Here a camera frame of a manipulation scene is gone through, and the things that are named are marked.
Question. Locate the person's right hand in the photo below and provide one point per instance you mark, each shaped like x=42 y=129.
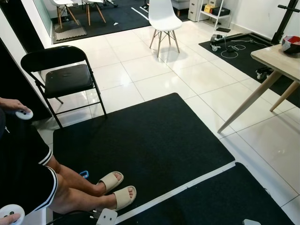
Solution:
x=9 y=217

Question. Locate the person's left hand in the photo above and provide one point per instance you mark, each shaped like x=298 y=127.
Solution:
x=11 y=104

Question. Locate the white hand controller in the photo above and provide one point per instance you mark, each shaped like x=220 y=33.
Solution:
x=24 y=115
x=10 y=209

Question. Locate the person in black shorts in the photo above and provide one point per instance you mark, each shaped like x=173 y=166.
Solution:
x=28 y=178

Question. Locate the black folding chair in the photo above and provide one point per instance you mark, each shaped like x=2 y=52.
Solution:
x=68 y=79

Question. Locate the small blue clip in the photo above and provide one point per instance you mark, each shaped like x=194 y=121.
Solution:
x=84 y=174

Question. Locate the grey textured doormat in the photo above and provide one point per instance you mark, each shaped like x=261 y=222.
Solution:
x=70 y=33

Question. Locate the small white plastic block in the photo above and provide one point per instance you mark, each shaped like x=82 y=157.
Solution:
x=107 y=218

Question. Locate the beige slide sandal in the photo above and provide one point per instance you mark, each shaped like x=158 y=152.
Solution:
x=112 y=179
x=124 y=199

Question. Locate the white stool wooden legs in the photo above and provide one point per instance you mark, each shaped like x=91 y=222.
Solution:
x=89 y=11
x=63 y=3

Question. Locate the white plastic chair wooden legs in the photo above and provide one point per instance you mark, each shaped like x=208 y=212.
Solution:
x=164 y=18

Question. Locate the white ottoman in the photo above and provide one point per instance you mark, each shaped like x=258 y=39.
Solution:
x=180 y=4

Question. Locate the black floor mat white tape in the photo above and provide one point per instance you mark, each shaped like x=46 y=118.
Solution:
x=211 y=201

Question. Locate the white shelf unit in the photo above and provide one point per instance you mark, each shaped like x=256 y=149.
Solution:
x=194 y=9

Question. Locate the small yellow box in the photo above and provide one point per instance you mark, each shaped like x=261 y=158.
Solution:
x=209 y=8

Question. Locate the flat black box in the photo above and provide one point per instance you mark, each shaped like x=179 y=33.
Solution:
x=221 y=11

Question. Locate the black caster wheel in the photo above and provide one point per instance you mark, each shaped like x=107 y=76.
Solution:
x=263 y=73

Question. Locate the light wooden table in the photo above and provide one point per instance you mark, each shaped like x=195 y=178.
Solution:
x=281 y=61

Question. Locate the red and black bowl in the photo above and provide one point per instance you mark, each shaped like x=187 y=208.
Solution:
x=291 y=46

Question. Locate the black metal stand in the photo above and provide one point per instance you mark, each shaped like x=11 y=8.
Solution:
x=287 y=18

